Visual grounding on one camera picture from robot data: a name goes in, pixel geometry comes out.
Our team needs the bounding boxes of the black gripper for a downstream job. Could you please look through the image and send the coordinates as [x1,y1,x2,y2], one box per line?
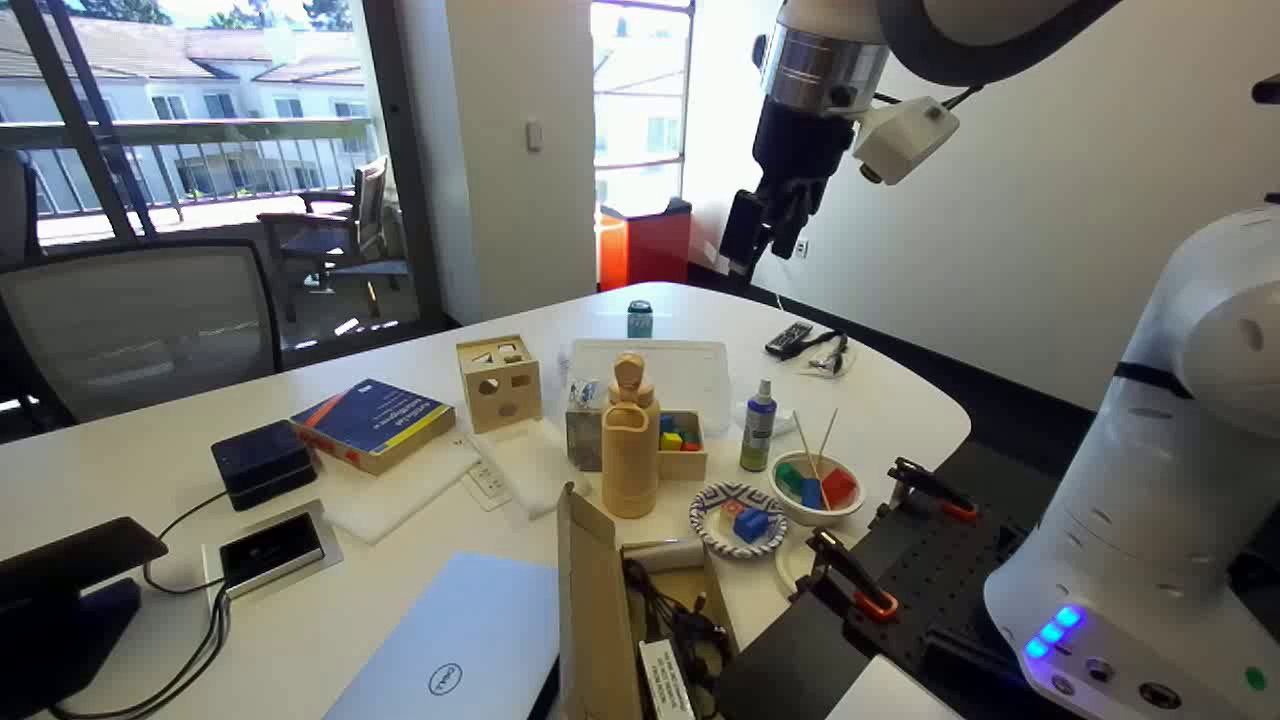
[717,99,860,281]

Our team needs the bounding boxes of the blue bottle with white top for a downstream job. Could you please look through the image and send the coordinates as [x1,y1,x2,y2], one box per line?
[736,375,781,476]

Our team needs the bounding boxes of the black remote control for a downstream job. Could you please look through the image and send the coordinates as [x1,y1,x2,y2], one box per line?
[761,322,817,365]

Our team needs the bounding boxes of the orange red box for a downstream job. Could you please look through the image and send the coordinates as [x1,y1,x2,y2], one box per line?
[594,198,695,294]

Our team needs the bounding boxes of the clear plastic tray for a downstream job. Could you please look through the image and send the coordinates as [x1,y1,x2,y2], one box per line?
[557,338,736,435]

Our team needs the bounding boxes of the small wooden box coloured blocks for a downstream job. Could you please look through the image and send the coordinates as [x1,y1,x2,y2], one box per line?
[653,409,712,484]

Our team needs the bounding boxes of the tall wooden cylinder holder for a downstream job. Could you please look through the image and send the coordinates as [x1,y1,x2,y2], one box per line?
[594,351,664,524]

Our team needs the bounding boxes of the white bowl with coloured pieces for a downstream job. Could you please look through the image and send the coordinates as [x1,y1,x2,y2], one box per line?
[768,449,868,529]

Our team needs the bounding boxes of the grey pen cup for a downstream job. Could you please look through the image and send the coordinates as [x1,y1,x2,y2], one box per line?
[559,379,607,476]

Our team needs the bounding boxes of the blue patterned plate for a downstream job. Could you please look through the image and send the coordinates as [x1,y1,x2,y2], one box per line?
[689,481,793,563]

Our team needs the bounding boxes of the blue toy block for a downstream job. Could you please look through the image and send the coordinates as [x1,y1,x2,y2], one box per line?
[727,506,777,549]

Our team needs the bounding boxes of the black orange clamp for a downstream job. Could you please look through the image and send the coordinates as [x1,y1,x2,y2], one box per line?
[884,454,983,529]
[804,524,904,627]

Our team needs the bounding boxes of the wooden shape sorter cube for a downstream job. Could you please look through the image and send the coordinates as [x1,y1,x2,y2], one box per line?
[450,331,549,435]

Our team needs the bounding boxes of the white folded cloth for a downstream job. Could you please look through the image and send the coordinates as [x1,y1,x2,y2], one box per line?
[467,416,583,519]

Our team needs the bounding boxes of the black mounting board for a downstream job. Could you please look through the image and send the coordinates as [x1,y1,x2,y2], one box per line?
[712,435,1072,720]

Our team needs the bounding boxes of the black tools in box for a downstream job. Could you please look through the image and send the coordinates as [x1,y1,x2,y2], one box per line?
[618,556,740,720]

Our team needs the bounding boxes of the brown cardboard box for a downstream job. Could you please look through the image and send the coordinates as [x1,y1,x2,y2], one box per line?
[551,481,740,720]

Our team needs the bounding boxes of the dark outdoor chair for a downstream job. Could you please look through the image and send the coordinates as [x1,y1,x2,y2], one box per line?
[257,154,416,351]

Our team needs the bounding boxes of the blue book with red edge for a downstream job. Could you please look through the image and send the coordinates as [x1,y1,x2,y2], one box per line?
[288,375,461,481]

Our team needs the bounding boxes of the white flat board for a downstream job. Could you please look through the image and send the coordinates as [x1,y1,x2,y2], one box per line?
[312,435,485,549]

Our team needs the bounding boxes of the silver Dell laptop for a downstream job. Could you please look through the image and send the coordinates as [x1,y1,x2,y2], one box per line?
[319,554,562,720]

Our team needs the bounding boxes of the black rectangular box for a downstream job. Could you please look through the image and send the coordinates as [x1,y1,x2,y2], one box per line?
[207,416,319,515]

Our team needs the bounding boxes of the table power outlet panel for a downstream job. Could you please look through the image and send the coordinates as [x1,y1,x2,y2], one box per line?
[201,502,346,600]

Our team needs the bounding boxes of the grey mesh office chair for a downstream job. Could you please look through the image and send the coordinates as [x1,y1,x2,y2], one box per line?
[0,237,288,427]

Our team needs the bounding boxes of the black monitor stand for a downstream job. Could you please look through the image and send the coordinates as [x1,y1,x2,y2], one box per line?
[0,515,172,720]

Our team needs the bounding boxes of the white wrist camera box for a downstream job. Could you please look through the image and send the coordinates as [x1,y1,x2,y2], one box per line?
[853,92,962,190]

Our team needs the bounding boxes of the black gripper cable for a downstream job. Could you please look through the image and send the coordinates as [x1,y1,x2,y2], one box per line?
[871,81,991,118]

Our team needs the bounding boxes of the black power cable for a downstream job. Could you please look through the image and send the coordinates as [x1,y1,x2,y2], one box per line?
[51,487,234,720]

